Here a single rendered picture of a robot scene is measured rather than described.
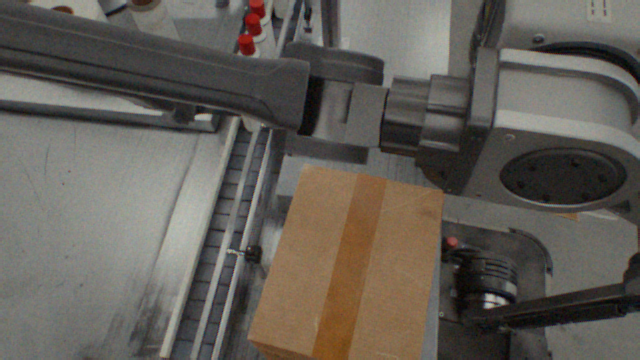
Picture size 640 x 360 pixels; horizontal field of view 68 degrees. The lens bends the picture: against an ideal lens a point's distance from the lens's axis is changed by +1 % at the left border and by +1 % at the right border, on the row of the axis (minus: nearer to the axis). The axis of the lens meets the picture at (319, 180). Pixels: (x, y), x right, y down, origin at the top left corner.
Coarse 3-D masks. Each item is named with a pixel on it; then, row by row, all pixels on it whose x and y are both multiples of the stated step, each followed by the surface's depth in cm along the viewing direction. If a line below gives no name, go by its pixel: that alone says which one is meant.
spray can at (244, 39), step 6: (240, 36) 101; (246, 36) 101; (252, 36) 101; (240, 42) 100; (246, 42) 100; (252, 42) 100; (240, 48) 102; (246, 48) 101; (252, 48) 101; (258, 48) 104; (240, 54) 103; (246, 54) 102; (252, 54) 103; (258, 54) 104
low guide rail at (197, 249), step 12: (240, 120) 113; (228, 144) 108; (228, 156) 108; (216, 180) 103; (216, 192) 102; (204, 216) 99; (204, 228) 98; (192, 252) 95; (192, 264) 94; (192, 276) 94; (180, 288) 92; (180, 300) 91; (180, 312) 90; (168, 336) 87; (168, 348) 87
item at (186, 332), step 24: (240, 144) 112; (264, 144) 112; (240, 168) 109; (216, 216) 103; (240, 216) 103; (216, 240) 100; (240, 240) 100; (192, 288) 95; (192, 312) 93; (216, 312) 93; (192, 336) 91; (216, 336) 90
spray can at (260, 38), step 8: (248, 16) 104; (256, 16) 103; (248, 24) 103; (256, 24) 103; (248, 32) 105; (256, 32) 105; (264, 32) 107; (256, 40) 106; (264, 40) 107; (264, 48) 108; (264, 56) 110
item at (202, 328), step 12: (288, 12) 121; (288, 24) 120; (252, 144) 102; (252, 156) 101; (240, 180) 97; (240, 192) 96; (240, 204) 96; (228, 228) 92; (228, 240) 91; (216, 264) 89; (216, 276) 88; (216, 288) 87; (204, 312) 84; (204, 324) 83; (204, 336) 83
